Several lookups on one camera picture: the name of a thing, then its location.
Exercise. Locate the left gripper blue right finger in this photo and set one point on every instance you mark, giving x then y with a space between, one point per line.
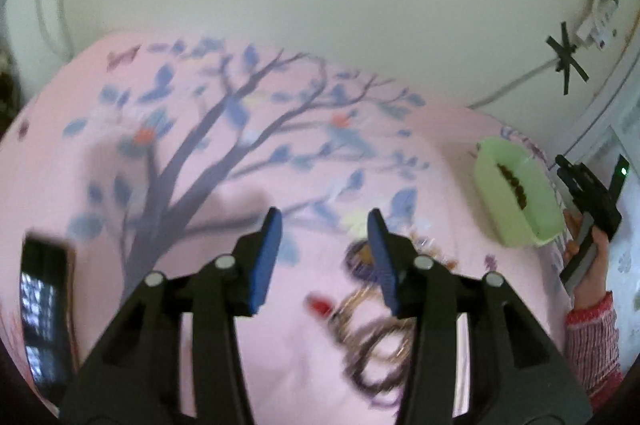
381 243

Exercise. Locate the red checkered sleeve forearm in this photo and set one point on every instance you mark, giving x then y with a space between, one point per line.
593 352

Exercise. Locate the black smartphone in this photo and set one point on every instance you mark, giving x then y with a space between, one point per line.
46 307

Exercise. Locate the red bead charm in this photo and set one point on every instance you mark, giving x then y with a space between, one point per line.
319 306

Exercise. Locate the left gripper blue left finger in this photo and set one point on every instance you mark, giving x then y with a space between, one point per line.
264 250

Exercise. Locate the pink tree-print bed sheet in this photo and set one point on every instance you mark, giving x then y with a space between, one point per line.
150 152

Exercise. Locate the light green plastic tray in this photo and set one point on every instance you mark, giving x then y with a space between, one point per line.
517 193

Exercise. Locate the operator right hand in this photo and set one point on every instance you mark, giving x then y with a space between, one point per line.
592 289

